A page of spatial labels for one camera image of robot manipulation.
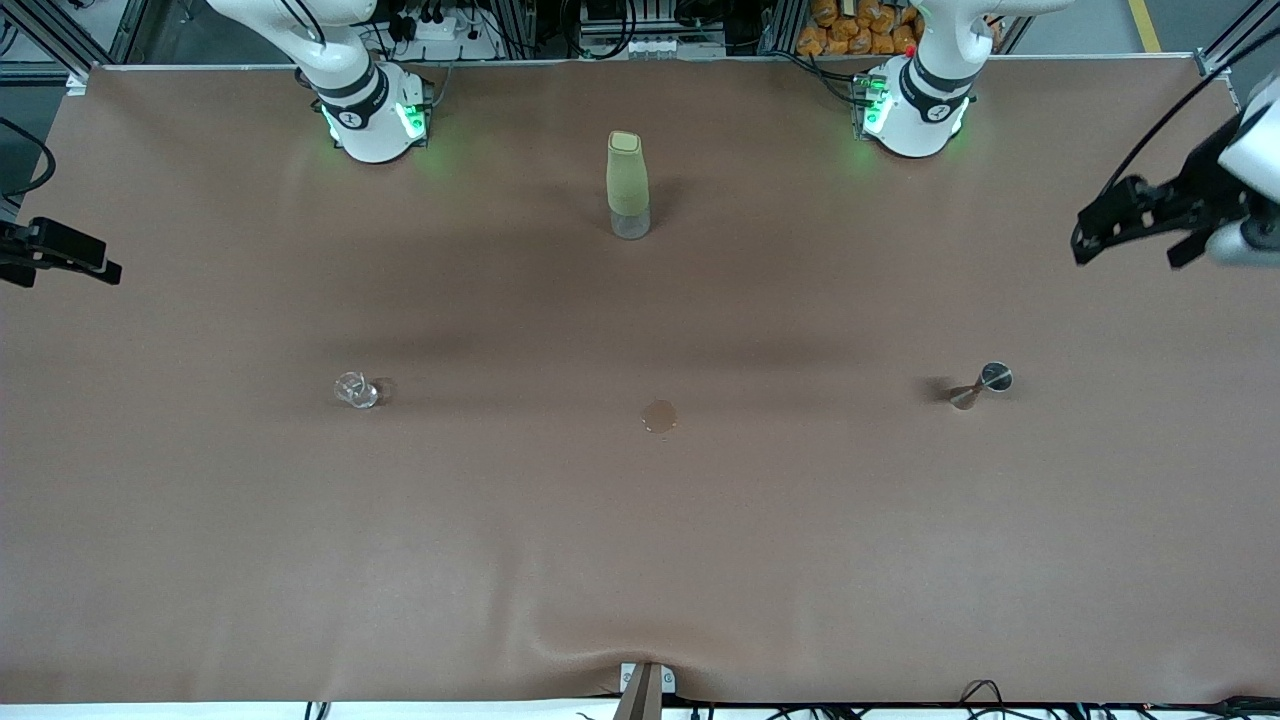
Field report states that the frosted green tall bottle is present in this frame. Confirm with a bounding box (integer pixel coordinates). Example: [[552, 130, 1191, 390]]
[[606, 130, 652, 241]]

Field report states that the steel double cone jigger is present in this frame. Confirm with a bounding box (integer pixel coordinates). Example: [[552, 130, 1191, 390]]
[[948, 361, 1014, 411]]

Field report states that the metal camera stand bracket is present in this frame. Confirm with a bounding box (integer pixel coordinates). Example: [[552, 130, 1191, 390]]
[[612, 661, 677, 720]]

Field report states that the orange snack bags pile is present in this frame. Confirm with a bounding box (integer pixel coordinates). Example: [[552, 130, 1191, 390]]
[[797, 0, 926, 57]]

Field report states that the aluminium frame post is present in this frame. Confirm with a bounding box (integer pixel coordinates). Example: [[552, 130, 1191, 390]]
[[0, 0, 151, 96], [1195, 0, 1280, 81]]

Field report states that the brown table mat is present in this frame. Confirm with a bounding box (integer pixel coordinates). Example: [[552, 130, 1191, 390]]
[[0, 55, 1280, 706]]

